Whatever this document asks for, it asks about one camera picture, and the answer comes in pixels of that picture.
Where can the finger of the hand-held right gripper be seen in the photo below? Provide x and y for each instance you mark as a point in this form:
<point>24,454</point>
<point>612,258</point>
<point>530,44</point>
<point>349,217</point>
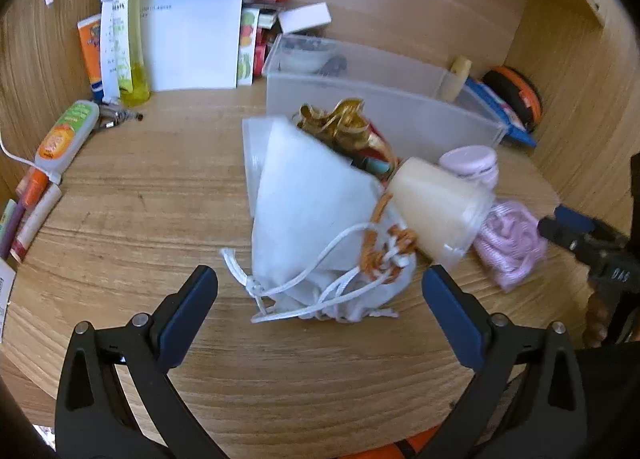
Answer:
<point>575,219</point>
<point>560,234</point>

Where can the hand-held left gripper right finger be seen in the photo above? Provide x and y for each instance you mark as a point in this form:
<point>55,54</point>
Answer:
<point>450,321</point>

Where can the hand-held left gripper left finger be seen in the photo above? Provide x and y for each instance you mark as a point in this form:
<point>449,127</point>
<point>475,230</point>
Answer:
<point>192,311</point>

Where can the pink knitted cloth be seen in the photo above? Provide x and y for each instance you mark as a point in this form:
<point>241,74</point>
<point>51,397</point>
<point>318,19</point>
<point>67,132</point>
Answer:
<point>510,241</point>

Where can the cream plastic cup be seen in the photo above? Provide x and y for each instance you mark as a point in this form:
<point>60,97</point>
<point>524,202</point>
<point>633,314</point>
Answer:
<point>440,211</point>

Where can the pink round case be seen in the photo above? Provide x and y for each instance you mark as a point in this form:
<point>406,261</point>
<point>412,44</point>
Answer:
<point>467,164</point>

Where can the light blue small tube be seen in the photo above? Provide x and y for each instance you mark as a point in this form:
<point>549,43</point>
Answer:
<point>380,167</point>

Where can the clear plastic storage box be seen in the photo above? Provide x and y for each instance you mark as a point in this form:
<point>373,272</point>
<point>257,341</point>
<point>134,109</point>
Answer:
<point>400,109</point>

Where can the gold ribbon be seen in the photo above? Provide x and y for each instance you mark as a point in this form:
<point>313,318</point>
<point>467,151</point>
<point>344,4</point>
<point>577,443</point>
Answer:
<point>340,121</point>

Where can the wooden desktop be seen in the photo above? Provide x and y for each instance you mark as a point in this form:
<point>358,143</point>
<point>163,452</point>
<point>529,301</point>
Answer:
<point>150,224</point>

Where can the person's right hand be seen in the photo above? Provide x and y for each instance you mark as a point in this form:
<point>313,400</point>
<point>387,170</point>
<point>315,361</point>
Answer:
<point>595,316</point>

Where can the blue patchwork pouch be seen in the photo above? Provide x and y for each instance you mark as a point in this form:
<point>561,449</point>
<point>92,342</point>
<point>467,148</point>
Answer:
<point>505,119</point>

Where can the black orange zip case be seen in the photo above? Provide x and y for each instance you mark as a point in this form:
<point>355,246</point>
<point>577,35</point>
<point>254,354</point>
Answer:
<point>520,94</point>

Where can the person's orange jacket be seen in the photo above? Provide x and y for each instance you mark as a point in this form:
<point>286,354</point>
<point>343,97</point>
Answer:
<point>380,451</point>

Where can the pink white lip balm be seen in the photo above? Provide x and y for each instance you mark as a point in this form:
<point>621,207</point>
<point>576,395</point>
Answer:
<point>35,224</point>

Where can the cream small bottle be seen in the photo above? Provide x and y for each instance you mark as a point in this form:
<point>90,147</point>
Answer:
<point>457,76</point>

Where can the white paper tag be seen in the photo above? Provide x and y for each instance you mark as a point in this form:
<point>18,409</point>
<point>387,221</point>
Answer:
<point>4,296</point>

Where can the purple pen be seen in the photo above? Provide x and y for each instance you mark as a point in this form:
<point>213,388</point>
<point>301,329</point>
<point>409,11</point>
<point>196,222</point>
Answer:
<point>12,229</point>

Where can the orange marker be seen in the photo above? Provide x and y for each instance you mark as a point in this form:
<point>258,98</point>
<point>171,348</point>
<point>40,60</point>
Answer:
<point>36,189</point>

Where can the green orange label tube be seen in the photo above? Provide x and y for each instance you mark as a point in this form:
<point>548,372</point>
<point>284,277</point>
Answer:
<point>65,136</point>

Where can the red booklet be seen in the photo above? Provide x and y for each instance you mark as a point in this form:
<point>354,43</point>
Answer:
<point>264,56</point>

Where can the white paper sheet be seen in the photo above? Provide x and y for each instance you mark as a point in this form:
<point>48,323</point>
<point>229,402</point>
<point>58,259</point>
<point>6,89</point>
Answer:
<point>195,44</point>

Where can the yellow green spray bottle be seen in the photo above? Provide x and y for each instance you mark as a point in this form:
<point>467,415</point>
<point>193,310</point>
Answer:
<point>131,49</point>

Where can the fruit print box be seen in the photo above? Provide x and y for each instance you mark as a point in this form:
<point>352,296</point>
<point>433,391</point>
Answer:
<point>248,46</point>

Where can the orange carton box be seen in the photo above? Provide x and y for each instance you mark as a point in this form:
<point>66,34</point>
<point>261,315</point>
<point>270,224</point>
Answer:
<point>90,56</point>

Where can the small bowl of trinkets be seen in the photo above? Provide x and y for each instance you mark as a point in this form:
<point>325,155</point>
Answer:
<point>305,56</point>

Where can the small white box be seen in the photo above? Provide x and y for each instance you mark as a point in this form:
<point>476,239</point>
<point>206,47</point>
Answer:
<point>305,18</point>

